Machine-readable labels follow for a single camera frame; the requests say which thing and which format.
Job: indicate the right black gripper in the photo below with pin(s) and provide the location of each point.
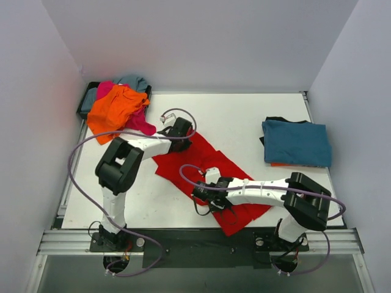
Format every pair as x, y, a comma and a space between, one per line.
201, 193

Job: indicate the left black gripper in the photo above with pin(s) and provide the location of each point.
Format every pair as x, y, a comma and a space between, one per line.
182, 144

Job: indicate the red t-shirt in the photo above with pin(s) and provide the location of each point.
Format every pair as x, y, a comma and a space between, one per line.
205, 164

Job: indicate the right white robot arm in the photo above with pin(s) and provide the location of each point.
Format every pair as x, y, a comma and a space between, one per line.
305, 201

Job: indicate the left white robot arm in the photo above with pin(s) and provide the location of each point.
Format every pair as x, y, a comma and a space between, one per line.
118, 168

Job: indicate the pink t-shirt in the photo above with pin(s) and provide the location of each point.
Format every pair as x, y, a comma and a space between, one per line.
138, 122

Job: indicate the folded orange t-shirt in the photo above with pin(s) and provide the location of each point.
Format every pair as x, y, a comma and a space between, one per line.
293, 165

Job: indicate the grey-blue t-shirt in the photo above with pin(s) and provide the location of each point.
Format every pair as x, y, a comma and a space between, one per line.
135, 82

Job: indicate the folded blue t-shirt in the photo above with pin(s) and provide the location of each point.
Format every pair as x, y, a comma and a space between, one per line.
304, 144

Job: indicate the black plastic bin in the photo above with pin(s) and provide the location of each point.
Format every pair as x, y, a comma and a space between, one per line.
94, 90

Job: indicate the folded black t-shirt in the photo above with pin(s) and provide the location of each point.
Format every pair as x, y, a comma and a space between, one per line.
262, 139

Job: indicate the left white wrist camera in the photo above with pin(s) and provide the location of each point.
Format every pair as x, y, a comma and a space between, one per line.
168, 120

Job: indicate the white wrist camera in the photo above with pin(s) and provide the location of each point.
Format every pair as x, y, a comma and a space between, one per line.
168, 120
212, 175

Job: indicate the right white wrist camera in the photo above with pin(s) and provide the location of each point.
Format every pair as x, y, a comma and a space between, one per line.
212, 175

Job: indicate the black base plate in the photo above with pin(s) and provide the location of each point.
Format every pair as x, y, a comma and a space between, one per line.
199, 248

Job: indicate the aluminium frame rail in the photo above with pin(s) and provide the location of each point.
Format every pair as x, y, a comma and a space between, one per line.
77, 242

